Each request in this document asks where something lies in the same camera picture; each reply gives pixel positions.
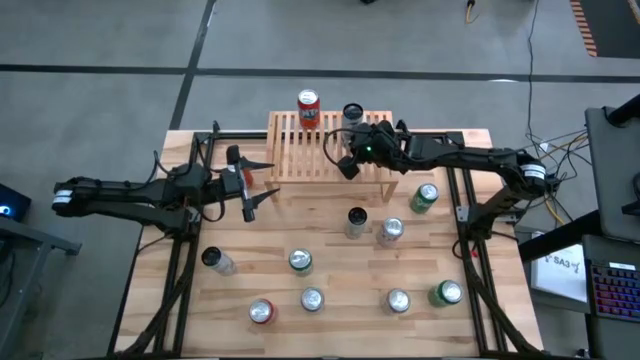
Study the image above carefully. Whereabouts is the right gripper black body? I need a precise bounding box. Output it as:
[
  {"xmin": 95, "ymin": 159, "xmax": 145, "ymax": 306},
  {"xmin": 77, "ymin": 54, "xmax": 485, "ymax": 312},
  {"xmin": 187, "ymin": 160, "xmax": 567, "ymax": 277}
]
[{"xmin": 347, "ymin": 119, "xmax": 405, "ymax": 166}]

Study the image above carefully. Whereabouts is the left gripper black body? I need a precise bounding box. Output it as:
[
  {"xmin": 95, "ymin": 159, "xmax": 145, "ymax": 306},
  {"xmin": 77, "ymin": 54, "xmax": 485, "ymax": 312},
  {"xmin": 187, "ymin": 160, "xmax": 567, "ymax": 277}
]
[{"xmin": 217, "ymin": 144, "xmax": 256, "ymax": 224}]

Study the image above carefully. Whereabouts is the Celsius Arctic Vibe can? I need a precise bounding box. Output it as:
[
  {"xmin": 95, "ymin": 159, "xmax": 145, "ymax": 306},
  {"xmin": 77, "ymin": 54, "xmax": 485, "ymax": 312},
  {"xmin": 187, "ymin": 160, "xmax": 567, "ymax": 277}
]
[{"xmin": 341, "ymin": 102, "xmax": 366, "ymax": 146}]

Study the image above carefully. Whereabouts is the green Sprite can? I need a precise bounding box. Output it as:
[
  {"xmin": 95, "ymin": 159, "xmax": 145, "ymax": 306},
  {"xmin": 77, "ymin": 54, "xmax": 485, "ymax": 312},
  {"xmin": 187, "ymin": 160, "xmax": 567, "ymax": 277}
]
[
  {"xmin": 427, "ymin": 279, "xmax": 465, "ymax": 308},
  {"xmin": 288, "ymin": 247, "xmax": 315, "ymax": 278},
  {"xmin": 408, "ymin": 182, "xmax": 441, "ymax": 215}
]

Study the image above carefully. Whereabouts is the white Celsius slim can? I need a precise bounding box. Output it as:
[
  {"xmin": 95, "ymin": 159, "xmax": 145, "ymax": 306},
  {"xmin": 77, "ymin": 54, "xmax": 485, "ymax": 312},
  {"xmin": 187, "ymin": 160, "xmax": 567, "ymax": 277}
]
[
  {"xmin": 343, "ymin": 206, "xmax": 369, "ymax": 241},
  {"xmin": 200, "ymin": 245, "xmax": 238, "ymax": 277}
]

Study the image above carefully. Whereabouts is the silver Diet Coke can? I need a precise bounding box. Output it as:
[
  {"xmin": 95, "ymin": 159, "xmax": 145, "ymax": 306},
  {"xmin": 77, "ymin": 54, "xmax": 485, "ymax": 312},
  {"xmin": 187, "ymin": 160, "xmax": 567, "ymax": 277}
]
[
  {"xmin": 382, "ymin": 287, "xmax": 413, "ymax": 316},
  {"xmin": 375, "ymin": 216, "xmax": 406, "ymax": 250},
  {"xmin": 300, "ymin": 286, "xmax": 326, "ymax": 314}
]

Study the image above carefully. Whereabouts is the red Coke can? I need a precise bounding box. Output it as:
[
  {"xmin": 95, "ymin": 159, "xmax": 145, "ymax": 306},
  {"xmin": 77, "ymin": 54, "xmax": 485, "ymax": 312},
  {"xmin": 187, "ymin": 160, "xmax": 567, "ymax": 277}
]
[{"xmin": 248, "ymin": 298, "xmax": 278, "ymax": 326}]

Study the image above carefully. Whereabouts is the wooden slatted shelf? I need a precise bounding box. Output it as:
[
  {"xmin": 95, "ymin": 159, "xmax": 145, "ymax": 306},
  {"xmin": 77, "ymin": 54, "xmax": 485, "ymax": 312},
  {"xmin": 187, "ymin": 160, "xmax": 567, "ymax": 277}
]
[{"xmin": 264, "ymin": 110, "xmax": 401, "ymax": 203}]

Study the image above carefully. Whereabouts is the black side desk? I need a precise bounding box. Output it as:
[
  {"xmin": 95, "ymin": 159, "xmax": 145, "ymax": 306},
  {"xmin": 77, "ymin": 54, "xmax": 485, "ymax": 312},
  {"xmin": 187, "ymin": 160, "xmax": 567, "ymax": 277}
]
[{"xmin": 517, "ymin": 209, "xmax": 640, "ymax": 360}]

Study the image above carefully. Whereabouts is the grey side table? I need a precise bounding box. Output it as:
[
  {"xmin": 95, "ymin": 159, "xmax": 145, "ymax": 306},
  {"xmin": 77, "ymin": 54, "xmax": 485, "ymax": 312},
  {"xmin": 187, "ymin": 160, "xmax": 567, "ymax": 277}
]
[{"xmin": 0, "ymin": 214, "xmax": 82, "ymax": 359}]

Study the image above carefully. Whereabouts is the black box blue light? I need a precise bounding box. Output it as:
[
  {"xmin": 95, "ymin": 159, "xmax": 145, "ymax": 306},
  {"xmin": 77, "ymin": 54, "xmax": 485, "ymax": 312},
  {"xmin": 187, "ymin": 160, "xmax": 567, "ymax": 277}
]
[{"xmin": 0, "ymin": 183, "xmax": 32, "ymax": 224}]

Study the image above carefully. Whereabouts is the white SA3 paper sign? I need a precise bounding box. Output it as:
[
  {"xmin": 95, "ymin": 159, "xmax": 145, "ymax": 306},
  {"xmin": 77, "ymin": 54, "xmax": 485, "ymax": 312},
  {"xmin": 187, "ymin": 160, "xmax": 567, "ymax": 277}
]
[{"xmin": 530, "ymin": 243, "xmax": 589, "ymax": 304}]

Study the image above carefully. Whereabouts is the orange striped floor tape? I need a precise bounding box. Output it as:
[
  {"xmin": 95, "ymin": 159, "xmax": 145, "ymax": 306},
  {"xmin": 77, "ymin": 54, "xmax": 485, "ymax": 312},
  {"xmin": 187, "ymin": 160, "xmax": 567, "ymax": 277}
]
[{"xmin": 569, "ymin": 0, "xmax": 599, "ymax": 58}]

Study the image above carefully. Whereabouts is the black floor mat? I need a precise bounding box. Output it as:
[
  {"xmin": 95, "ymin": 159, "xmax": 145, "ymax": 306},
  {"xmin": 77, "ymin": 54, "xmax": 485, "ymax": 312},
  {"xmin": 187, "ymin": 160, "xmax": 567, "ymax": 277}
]
[{"xmin": 579, "ymin": 0, "xmax": 640, "ymax": 59}]

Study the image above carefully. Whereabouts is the backlit laptop keyboard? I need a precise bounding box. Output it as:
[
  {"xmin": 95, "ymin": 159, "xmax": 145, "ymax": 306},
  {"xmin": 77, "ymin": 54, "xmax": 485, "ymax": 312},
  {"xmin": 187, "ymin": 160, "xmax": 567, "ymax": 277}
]
[{"xmin": 589, "ymin": 260, "xmax": 640, "ymax": 324}]

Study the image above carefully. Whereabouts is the black metal table frame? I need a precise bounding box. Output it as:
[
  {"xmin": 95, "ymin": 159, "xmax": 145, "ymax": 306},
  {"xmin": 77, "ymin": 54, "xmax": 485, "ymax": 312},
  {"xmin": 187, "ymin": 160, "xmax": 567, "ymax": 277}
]
[{"xmin": 107, "ymin": 119, "xmax": 539, "ymax": 359}]

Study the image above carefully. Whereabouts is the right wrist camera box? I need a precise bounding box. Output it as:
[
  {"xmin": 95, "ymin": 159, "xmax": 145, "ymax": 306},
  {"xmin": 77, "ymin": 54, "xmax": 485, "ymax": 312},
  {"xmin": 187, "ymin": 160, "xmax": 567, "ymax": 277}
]
[{"xmin": 338, "ymin": 155, "xmax": 362, "ymax": 181}]

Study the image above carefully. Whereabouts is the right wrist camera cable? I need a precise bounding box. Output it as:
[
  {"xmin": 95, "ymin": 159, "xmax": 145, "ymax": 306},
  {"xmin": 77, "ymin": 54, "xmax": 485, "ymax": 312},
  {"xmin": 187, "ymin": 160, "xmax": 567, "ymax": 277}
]
[{"xmin": 322, "ymin": 127, "xmax": 371, "ymax": 174}]

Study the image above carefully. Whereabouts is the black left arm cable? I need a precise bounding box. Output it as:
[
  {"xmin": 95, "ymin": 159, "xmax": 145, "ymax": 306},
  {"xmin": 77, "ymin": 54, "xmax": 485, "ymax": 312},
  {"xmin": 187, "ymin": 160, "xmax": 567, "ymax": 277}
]
[{"xmin": 151, "ymin": 148, "xmax": 227, "ymax": 225}]

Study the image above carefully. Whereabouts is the yellow cable with plug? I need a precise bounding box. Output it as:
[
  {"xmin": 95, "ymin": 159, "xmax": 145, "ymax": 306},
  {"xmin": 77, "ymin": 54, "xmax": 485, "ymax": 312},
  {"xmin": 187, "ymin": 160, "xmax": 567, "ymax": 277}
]
[{"xmin": 464, "ymin": 0, "xmax": 489, "ymax": 25}]

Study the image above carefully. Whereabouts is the long black floor cable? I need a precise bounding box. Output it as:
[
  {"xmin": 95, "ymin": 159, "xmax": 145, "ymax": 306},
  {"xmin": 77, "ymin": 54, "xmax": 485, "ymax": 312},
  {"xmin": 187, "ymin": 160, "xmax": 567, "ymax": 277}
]
[{"xmin": 525, "ymin": 0, "xmax": 544, "ymax": 144}]

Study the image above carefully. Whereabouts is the yellow floor cable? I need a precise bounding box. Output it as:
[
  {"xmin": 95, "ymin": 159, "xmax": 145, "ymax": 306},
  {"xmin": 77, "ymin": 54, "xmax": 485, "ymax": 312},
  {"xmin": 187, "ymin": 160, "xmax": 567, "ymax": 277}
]
[{"xmin": 502, "ymin": 132, "xmax": 591, "ymax": 226}]

